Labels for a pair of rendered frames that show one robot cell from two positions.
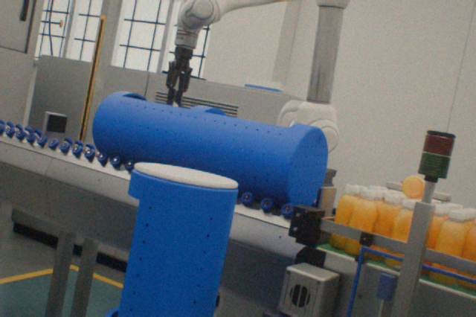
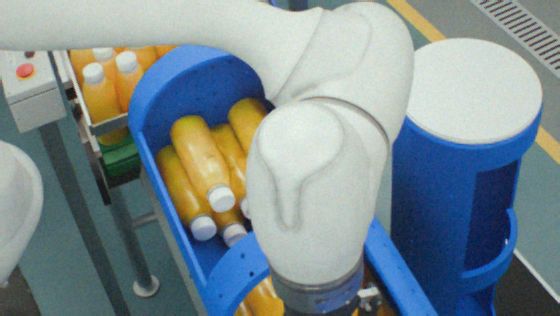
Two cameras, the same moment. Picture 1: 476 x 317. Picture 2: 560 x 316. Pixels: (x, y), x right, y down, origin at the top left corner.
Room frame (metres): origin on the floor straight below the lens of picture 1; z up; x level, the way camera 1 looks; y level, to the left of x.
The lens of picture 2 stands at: (2.53, 0.58, 2.16)
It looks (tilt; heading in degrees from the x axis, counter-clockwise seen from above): 48 degrees down; 220
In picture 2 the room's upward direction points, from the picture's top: 7 degrees counter-clockwise
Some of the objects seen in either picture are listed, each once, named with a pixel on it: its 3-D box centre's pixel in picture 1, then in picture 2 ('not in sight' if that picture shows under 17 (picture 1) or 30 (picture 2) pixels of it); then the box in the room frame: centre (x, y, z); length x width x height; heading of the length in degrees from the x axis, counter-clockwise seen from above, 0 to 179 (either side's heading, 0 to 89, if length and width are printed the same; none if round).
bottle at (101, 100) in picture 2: not in sight; (103, 106); (1.79, -0.49, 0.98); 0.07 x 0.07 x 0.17
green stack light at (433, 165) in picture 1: (433, 165); not in sight; (1.21, -0.43, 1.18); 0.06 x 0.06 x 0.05
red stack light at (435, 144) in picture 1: (438, 145); not in sight; (1.21, -0.43, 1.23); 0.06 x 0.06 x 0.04
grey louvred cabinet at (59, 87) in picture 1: (150, 172); not in sight; (4.07, 0.62, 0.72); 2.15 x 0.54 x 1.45; 64
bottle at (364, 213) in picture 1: (361, 225); not in sight; (1.50, -0.37, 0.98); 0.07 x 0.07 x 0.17
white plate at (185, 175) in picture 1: (186, 175); (468, 88); (1.44, 0.12, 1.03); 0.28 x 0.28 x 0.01
